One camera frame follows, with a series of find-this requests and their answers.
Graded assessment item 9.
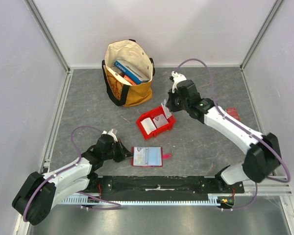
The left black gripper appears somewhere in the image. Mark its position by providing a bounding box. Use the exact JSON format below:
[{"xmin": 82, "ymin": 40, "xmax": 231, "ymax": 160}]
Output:
[{"xmin": 102, "ymin": 138, "xmax": 134, "ymax": 163}]

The red leather card holder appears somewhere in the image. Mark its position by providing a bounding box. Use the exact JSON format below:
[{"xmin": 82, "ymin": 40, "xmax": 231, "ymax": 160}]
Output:
[{"xmin": 131, "ymin": 146, "xmax": 172, "ymax": 167}]

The red plastic bin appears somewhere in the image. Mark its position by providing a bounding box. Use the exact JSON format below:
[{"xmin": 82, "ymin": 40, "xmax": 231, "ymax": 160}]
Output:
[{"xmin": 136, "ymin": 106, "xmax": 176, "ymax": 140}]

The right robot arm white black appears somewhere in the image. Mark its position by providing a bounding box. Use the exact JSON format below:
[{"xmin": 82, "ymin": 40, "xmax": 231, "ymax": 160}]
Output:
[{"xmin": 166, "ymin": 75, "xmax": 280, "ymax": 193}]

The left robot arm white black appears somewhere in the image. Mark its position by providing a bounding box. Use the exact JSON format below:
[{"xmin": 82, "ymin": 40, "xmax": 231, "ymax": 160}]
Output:
[{"xmin": 12, "ymin": 133, "xmax": 133, "ymax": 225}]

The silver card in bin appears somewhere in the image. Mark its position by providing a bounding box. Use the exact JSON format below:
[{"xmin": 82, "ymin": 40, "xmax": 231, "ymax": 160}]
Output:
[{"xmin": 152, "ymin": 114, "xmax": 169, "ymax": 129}]

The white card stack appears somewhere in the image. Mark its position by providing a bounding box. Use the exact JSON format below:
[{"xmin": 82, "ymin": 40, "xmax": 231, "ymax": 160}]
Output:
[{"xmin": 140, "ymin": 117, "xmax": 157, "ymax": 135}]

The blue book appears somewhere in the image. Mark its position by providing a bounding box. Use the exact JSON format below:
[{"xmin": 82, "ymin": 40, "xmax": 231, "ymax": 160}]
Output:
[{"xmin": 114, "ymin": 60, "xmax": 142, "ymax": 85}]

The orange book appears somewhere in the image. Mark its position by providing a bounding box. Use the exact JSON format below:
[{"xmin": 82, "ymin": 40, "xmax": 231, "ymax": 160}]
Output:
[{"xmin": 123, "ymin": 75, "xmax": 136, "ymax": 85}]

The red silver long box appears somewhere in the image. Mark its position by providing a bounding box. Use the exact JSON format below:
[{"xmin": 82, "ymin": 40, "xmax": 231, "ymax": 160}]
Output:
[{"xmin": 226, "ymin": 108, "xmax": 241, "ymax": 121}]

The yellow canvas tote bag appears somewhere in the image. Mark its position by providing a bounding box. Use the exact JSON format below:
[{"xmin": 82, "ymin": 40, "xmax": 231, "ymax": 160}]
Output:
[{"xmin": 101, "ymin": 39, "xmax": 155, "ymax": 107}]

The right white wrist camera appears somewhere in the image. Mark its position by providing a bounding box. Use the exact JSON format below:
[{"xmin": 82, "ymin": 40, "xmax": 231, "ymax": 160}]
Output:
[{"xmin": 171, "ymin": 71, "xmax": 187, "ymax": 93}]

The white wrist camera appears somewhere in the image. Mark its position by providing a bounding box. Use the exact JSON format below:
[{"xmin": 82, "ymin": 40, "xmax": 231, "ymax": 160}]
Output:
[
  {"xmin": 102, "ymin": 129, "xmax": 118, "ymax": 142},
  {"xmin": 171, "ymin": 71, "xmax": 187, "ymax": 93}
]

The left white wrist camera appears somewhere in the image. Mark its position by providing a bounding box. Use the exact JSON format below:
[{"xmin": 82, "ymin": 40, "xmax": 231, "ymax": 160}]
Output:
[{"xmin": 102, "ymin": 129, "xmax": 118, "ymax": 142}]

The slotted cable duct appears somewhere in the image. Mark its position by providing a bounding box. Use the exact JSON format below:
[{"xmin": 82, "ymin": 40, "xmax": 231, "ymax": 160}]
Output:
[{"xmin": 59, "ymin": 194, "xmax": 234, "ymax": 206}]

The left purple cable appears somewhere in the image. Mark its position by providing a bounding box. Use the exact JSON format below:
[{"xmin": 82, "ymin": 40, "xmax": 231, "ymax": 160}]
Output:
[{"xmin": 23, "ymin": 125, "xmax": 122, "ymax": 222}]

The purple cable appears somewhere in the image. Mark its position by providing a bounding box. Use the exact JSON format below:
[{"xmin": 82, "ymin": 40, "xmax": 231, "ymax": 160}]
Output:
[
  {"xmin": 176, "ymin": 58, "xmax": 291, "ymax": 212},
  {"xmin": 23, "ymin": 125, "xmax": 122, "ymax": 222}
]

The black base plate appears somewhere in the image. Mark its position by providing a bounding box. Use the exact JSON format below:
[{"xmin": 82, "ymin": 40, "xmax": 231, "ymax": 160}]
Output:
[{"xmin": 85, "ymin": 176, "xmax": 245, "ymax": 194}]

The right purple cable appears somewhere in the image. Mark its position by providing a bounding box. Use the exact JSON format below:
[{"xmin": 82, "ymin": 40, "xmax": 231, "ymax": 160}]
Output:
[{"xmin": 176, "ymin": 58, "xmax": 291, "ymax": 212}]

